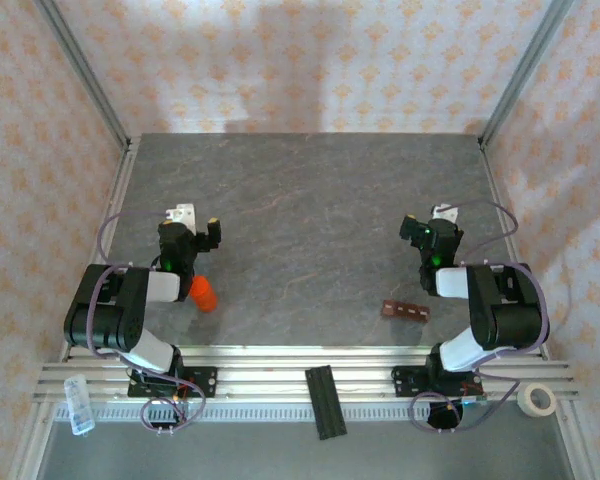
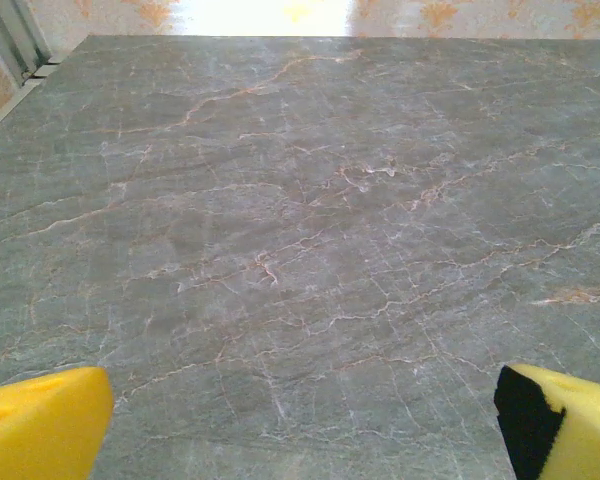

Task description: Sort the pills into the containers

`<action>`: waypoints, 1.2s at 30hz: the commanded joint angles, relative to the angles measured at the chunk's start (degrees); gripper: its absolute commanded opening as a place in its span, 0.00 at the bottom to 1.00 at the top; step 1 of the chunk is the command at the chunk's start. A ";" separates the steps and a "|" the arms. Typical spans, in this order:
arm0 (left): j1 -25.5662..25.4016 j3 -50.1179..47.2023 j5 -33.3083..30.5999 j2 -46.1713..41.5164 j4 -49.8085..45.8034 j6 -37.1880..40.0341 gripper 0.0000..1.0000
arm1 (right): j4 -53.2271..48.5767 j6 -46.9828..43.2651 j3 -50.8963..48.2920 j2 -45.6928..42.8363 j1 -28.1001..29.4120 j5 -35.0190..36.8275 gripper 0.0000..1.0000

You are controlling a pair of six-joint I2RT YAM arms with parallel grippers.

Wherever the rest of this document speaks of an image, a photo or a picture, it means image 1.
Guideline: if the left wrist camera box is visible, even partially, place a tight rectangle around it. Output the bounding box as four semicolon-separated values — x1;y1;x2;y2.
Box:
164;202;199;235

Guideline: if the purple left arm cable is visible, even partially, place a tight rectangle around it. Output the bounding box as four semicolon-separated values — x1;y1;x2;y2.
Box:
67;209;207;435

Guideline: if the white masking tape roll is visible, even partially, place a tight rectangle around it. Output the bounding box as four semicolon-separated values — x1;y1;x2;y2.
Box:
517;383;559;417

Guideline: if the grey slotted cable duct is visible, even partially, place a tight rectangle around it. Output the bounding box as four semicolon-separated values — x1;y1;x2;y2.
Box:
53;402;564;424

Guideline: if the brown translucent pill organizer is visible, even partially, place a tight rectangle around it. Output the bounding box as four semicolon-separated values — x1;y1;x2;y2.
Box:
380;298;431;322

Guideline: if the aluminium frame post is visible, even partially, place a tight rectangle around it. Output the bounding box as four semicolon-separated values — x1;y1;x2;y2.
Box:
33;0;134;151
478;0;579;150

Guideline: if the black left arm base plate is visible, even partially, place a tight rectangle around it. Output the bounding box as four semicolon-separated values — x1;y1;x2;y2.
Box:
127;366;219;400

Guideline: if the aluminium mounting rail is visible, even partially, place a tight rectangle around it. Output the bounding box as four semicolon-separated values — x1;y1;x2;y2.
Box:
32;344;581;404

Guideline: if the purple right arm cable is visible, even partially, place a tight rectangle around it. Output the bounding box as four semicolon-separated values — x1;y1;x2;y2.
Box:
408;199;552;435

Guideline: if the aluminium side rail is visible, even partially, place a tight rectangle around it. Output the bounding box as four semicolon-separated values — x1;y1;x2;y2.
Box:
57;137;142;364
478;139;554;361

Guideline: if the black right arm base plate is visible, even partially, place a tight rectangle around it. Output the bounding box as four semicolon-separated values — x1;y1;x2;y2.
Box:
392;365;486;401

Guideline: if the black ridged bar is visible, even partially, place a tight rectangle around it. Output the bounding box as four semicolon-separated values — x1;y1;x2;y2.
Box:
304;366;349;441

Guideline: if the orange pill bottle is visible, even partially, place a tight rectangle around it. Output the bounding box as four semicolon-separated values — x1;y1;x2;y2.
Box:
188;274;217;304

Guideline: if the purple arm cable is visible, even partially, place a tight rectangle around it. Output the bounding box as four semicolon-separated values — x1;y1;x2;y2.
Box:
408;199;552;435
67;209;207;435

